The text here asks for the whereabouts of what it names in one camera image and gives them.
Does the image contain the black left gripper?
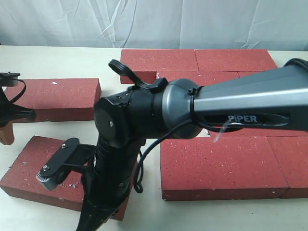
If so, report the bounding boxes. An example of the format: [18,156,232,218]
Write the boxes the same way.
[0,89,36,145]

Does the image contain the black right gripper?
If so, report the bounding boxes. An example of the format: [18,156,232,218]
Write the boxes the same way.
[77,139,144,231]

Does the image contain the red brick with white scuffs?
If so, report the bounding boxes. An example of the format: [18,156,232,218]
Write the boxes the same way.
[0,135,139,222]

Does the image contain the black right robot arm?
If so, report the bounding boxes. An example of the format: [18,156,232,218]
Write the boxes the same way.
[77,58,308,231]

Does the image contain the front large red brick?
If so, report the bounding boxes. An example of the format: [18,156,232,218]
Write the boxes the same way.
[160,137,289,201]

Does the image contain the white backdrop sheet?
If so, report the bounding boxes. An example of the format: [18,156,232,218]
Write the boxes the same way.
[0,0,308,51]

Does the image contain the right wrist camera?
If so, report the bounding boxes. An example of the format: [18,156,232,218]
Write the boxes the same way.
[36,138,96,191]

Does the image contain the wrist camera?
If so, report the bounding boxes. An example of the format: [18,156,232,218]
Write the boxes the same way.
[36,138,96,191]
[0,72,20,87]

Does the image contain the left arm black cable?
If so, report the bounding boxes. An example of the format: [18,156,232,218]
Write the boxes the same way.
[4,79,27,104]

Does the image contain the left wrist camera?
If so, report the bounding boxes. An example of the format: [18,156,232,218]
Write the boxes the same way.
[0,72,20,87]

